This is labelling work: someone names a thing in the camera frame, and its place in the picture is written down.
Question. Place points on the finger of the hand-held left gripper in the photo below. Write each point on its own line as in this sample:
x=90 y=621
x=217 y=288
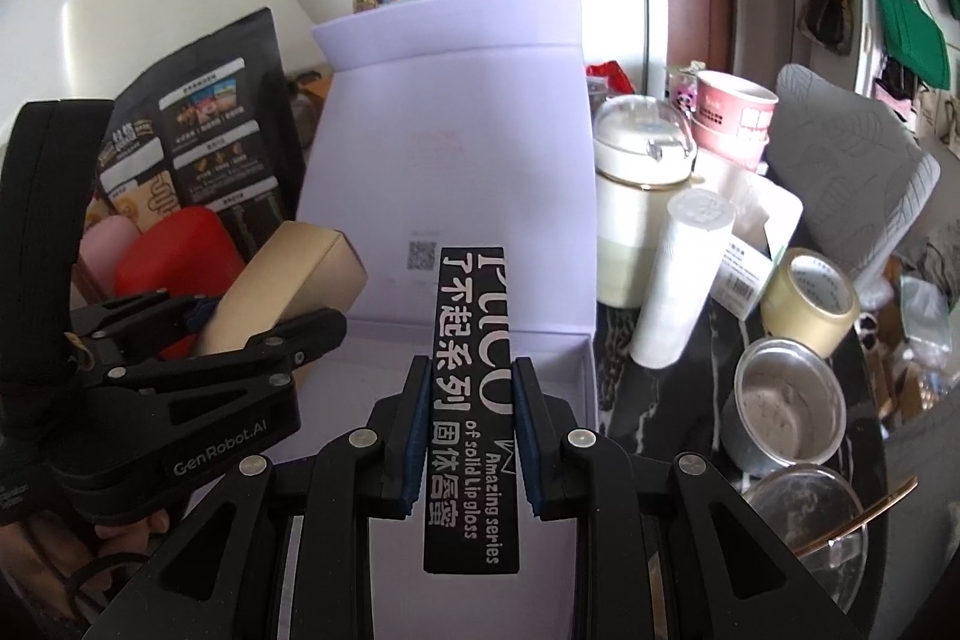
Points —
x=201 y=312
x=315 y=332

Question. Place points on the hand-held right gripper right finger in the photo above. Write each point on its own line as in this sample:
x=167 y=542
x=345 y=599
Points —
x=529 y=445

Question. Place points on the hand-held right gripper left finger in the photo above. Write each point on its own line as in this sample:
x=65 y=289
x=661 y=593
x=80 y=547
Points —
x=411 y=437

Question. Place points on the tan cardboard box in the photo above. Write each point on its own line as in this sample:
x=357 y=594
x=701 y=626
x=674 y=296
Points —
x=300 y=272

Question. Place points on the black lip gloss box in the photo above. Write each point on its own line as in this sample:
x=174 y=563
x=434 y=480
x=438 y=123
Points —
x=469 y=325

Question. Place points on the pale lilac gift box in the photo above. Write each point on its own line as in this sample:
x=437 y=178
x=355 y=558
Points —
x=450 y=160

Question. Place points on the person's left hand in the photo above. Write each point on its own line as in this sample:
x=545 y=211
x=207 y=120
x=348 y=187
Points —
x=139 y=533

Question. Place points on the pink cylinder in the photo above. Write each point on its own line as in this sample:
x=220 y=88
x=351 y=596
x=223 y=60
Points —
x=105 y=250

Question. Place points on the red tin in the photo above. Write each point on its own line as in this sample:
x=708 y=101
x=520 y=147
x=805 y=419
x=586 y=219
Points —
x=176 y=257

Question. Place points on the black snack pouch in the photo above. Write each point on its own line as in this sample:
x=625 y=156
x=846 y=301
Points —
x=202 y=115

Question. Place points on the steel cup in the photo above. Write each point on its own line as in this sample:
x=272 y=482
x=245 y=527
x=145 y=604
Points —
x=787 y=400

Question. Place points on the white jar clear lid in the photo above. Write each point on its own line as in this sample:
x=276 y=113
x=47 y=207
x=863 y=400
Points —
x=637 y=205

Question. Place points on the glass mug cartoon dog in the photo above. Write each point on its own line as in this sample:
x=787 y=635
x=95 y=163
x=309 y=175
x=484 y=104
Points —
x=795 y=512

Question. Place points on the beige tape roll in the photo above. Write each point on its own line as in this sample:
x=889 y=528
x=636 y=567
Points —
x=787 y=317

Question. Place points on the rose gold spoon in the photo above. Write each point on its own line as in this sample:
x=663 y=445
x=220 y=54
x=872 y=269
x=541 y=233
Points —
x=870 y=516

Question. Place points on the red packet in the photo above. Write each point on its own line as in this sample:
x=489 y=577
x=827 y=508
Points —
x=609 y=78

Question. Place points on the small panda cup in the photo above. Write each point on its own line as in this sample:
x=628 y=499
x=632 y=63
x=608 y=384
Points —
x=681 y=94

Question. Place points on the pink paper cup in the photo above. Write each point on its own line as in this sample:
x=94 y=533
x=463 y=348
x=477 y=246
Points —
x=735 y=115

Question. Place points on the green tote bag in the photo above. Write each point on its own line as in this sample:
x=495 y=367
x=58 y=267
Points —
x=911 y=36

